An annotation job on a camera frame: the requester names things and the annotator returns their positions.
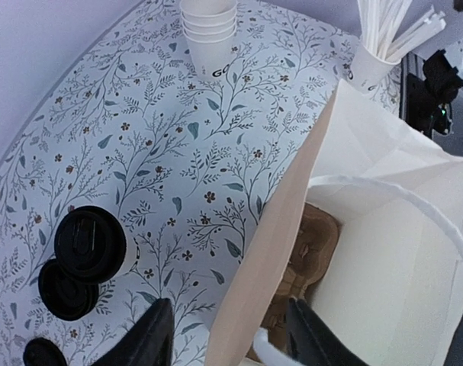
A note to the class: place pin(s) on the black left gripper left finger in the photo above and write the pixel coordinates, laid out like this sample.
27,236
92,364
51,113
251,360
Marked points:
148,342

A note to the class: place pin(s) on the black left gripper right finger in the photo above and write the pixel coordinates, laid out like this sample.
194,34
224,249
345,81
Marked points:
311,342

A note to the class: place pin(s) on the brown cardboard cup carrier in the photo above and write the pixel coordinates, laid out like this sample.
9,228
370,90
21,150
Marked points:
314,246

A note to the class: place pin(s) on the white paper coffee cup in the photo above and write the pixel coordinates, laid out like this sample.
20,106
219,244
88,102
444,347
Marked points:
131,258

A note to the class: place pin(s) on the brown paper bag white handles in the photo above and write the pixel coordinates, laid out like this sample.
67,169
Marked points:
393,291

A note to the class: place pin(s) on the black plastic cup lid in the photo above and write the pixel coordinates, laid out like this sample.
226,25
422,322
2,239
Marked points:
90,245

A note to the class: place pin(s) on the stack of black cup lids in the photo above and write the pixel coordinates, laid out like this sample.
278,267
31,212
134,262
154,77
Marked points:
65,297

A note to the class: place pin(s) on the single black lid on mat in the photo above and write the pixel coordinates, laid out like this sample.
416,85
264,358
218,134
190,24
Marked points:
43,352

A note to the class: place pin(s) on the floral patterned table mat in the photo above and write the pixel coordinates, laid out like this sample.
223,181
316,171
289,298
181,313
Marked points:
186,166

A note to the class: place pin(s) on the white cup holding straws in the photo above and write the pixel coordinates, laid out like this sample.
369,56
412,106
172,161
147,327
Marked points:
366,70

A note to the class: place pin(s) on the stack of white paper cups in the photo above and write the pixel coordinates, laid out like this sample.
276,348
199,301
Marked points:
209,28

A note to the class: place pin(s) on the bundle of white paper straws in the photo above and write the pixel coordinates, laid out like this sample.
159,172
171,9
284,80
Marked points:
380,24

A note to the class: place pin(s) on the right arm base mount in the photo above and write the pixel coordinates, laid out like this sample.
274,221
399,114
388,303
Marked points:
429,100

